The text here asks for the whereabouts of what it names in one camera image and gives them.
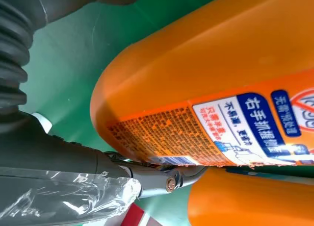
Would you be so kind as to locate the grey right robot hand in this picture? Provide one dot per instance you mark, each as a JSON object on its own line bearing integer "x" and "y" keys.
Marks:
{"x": 49, "y": 172}

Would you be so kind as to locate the green table mat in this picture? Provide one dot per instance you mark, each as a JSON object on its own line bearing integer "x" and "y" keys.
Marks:
{"x": 73, "y": 72}

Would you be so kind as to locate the red and white sign board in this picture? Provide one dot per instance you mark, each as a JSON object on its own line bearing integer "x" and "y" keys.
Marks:
{"x": 132, "y": 218}

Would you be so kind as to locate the white plastic object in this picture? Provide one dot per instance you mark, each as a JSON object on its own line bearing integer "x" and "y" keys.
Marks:
{"x": 43, "y": 122}

